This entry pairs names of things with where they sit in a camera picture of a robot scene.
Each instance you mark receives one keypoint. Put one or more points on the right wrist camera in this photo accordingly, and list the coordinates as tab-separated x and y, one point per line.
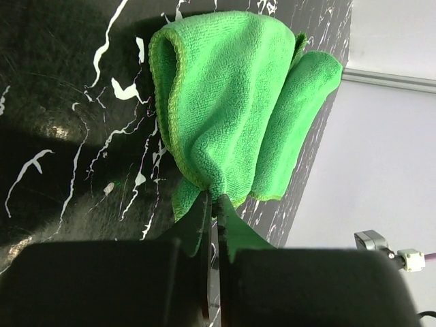
410	260

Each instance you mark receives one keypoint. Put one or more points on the green towel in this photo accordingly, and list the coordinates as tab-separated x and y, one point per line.
235	96

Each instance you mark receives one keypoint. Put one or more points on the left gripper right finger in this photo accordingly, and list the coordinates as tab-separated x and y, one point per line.
265	286

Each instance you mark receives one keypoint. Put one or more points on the right aluminium frame post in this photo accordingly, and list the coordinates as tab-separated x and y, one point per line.
389	80

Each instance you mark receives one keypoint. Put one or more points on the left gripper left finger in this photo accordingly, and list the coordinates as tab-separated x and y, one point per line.
160	282

